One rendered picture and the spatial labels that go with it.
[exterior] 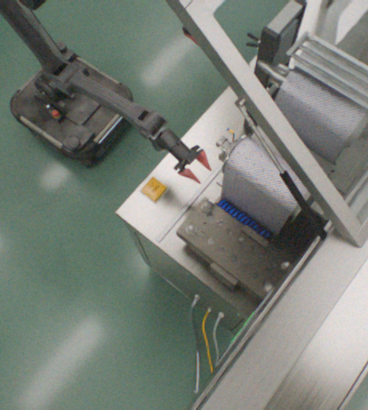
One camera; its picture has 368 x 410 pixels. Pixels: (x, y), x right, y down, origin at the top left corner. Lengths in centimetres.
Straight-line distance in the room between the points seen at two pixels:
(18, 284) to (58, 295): 23
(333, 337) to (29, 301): 191
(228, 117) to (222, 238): 56
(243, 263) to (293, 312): 66
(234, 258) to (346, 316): 52
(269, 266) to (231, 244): 14
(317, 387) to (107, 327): 163
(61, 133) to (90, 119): 19
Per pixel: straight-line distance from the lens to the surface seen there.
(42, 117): 275
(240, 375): 81
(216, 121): 182
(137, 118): 146
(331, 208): 81
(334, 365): 107
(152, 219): 165
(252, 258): 148
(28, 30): 164
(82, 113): 267
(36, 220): 276
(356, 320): 109
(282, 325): 83
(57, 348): 258
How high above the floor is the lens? 247
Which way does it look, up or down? 70 degrees down
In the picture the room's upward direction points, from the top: 5 degrees counter-clockwise
